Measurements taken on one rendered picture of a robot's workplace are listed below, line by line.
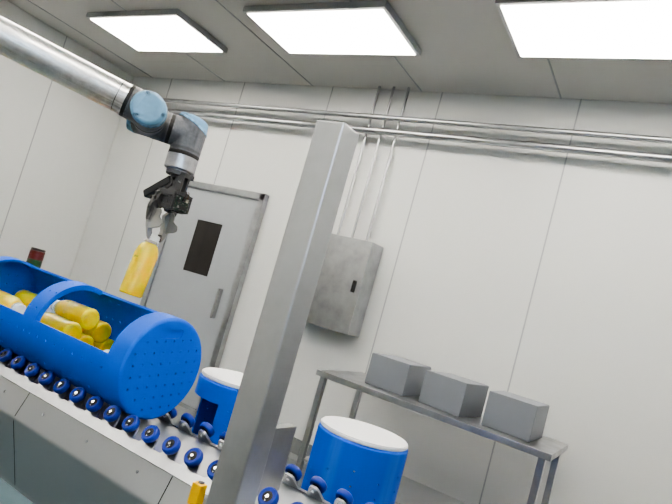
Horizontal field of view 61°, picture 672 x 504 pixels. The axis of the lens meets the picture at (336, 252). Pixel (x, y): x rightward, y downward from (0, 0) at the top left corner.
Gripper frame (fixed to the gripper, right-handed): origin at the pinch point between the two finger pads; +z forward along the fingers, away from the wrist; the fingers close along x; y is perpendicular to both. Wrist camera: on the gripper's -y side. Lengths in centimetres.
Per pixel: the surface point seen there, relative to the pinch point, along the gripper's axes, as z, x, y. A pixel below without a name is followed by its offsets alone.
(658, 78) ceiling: -199, 288, 86
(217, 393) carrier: 44, 38, 8
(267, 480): 48, 1, 61
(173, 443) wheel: 47, -8, 39
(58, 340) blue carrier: 35.2, -13.0, -9.0
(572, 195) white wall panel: -123, 326, 43
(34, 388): 51, -10, -17
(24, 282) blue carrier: 27, 7, -68
